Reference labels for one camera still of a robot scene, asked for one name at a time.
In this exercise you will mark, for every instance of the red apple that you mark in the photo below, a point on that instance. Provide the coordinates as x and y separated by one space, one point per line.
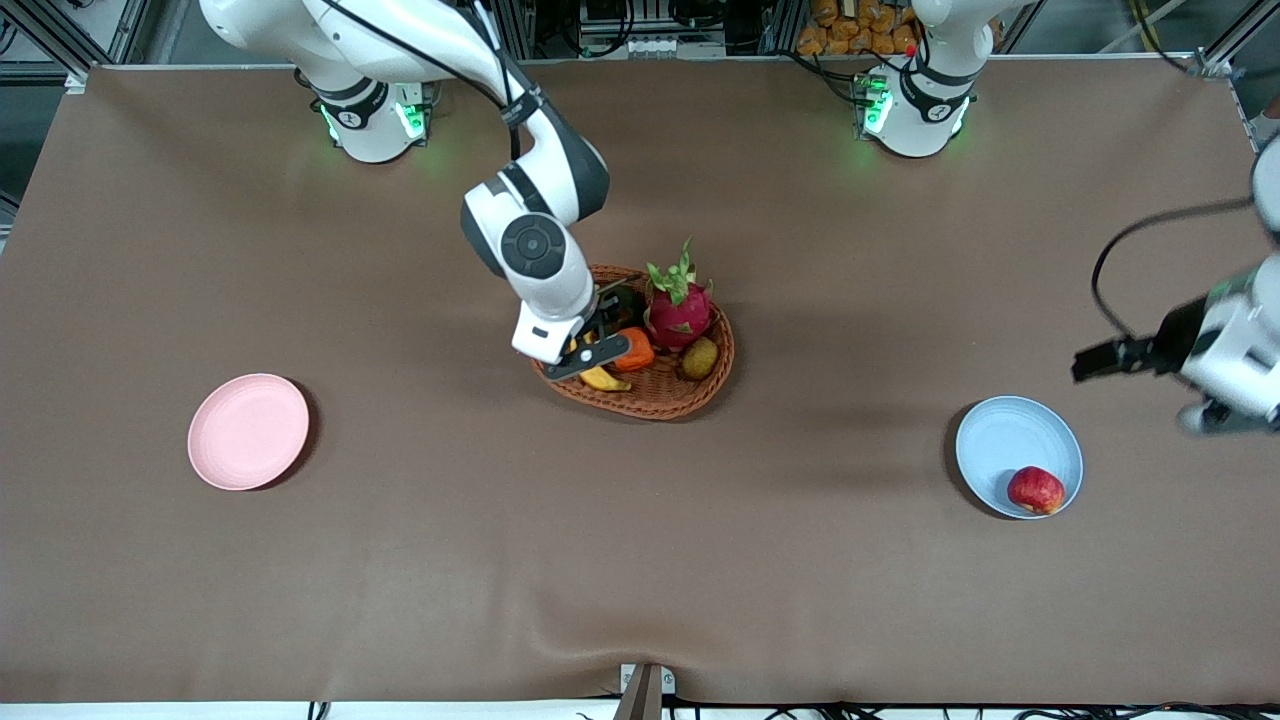
1036 491

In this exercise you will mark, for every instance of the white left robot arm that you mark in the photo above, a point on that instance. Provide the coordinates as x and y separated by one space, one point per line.
925 105

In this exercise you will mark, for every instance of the light blue plate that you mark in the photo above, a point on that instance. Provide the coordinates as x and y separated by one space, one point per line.
1000 440

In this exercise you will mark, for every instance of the brown wicker basket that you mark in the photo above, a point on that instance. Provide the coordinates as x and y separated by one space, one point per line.
660 395

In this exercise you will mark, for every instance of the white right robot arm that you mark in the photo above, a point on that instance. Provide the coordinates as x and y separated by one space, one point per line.
540 250

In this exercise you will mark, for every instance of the yellow banana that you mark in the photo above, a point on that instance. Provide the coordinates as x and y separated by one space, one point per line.
605 380

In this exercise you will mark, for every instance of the brown-green kiwi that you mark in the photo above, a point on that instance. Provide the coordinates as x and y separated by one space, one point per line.
700 358

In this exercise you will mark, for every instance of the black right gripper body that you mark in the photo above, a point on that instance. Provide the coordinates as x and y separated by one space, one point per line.
606 318

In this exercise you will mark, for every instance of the metal bracket with post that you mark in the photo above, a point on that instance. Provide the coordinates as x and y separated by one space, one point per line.
648 690

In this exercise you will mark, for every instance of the net bag of oranges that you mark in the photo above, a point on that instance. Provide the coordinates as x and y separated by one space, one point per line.
860 28

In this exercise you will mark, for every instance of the pink dragon fruit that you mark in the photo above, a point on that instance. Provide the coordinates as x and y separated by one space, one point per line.
680 312

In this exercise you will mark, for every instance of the aluminium frame rail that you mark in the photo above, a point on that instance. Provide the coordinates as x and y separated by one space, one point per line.
1240 100

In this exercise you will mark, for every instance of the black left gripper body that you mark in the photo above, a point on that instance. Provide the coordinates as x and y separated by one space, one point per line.
1181 333

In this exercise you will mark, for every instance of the pink plate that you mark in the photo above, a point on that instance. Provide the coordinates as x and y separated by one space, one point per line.
248 432

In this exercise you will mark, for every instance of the orange tangerine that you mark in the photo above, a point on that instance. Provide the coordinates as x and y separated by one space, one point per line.
638 352

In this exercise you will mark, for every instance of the brown table cloth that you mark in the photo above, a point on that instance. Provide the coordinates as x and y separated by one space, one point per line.
640 560

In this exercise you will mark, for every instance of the dark green avocado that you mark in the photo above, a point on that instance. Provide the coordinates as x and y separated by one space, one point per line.
632 308

